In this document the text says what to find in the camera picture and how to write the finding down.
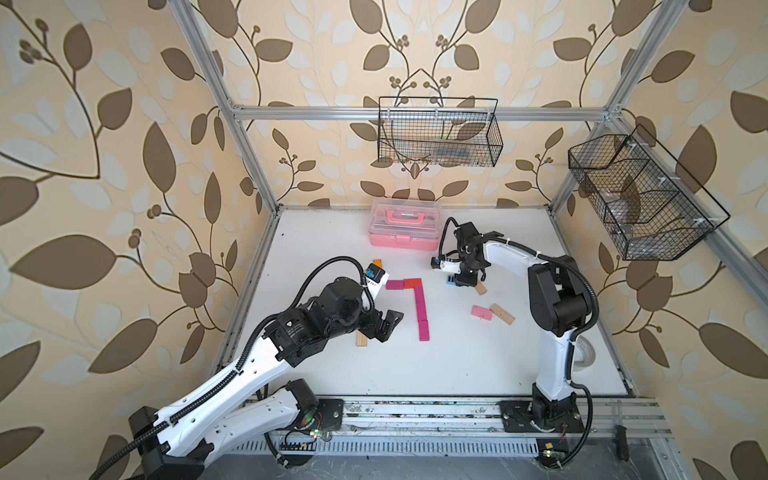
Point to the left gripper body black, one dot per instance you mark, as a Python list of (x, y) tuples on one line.
[(367, 324)]

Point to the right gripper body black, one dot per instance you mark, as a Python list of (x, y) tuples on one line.
[(467, 275)]

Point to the magenta block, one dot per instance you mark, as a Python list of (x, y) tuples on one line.
[(424, 331), (395, 285), (421, 312), (419, 295)]

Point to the wooden block horizontal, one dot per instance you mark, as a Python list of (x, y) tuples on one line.
[(480, 288)]

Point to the magenta block bottom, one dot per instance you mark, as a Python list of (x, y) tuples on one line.
[(424, 331)]

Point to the red block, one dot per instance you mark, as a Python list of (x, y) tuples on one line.
[(412, 283)]

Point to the light pink block top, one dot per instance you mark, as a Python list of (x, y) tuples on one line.
[(482, 313)]

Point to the wooden dotted block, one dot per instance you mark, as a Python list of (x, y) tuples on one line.
[(502, 314)]

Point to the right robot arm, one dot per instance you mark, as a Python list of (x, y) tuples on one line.
[(562, 303)]

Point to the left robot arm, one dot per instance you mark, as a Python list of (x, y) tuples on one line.
[(181, 440)]

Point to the pink plastic storage box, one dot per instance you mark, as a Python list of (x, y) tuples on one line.
[(405, 224)]

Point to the white tape roll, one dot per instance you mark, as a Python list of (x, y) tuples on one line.
[(585, 354)]

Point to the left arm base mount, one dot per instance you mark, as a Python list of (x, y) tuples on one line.
[(316, 423)]

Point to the black wire basket back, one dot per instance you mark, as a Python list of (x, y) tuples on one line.
[(439, 130)]

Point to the black wire basket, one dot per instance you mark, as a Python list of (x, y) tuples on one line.
[(652, 205), (439, 130)]

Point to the aluminium frame rail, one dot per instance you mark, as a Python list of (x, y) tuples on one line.
[(472, 427)]

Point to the black wire basket right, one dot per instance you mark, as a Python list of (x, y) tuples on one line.
[(652, 205)]

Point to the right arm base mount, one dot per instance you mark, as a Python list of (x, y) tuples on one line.
[(517, 417)]

